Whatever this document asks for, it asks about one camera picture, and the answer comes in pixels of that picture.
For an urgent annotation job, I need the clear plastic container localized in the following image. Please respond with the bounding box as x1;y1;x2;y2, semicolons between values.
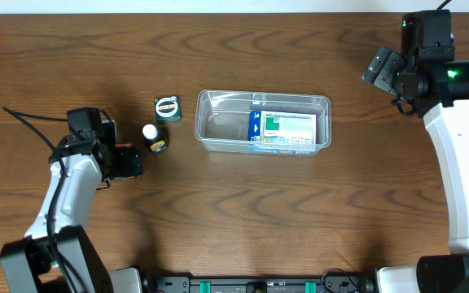
195;90;331;156

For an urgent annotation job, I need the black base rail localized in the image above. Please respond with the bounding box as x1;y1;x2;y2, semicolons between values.
149;270;379;293

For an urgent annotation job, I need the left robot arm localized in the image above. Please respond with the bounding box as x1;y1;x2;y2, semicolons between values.
0;130;142;292

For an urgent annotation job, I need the green Zam-Buk ointment box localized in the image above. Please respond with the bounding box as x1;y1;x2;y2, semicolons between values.
154;95;182;123

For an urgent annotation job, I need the white green medicine box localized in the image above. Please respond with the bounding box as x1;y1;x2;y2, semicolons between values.
261;112;317;143

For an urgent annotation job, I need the dark syrup bottle white cap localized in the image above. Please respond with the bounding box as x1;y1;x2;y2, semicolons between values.
142;124;169;154

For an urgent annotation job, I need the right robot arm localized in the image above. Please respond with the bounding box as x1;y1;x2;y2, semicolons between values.
362;47;469;292

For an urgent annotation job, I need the red Panadol ActiFast packet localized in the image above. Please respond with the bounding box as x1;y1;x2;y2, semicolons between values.
115;143;134;148

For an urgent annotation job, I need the blue cooling patch box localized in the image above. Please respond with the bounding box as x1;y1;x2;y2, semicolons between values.
248;111;317;155

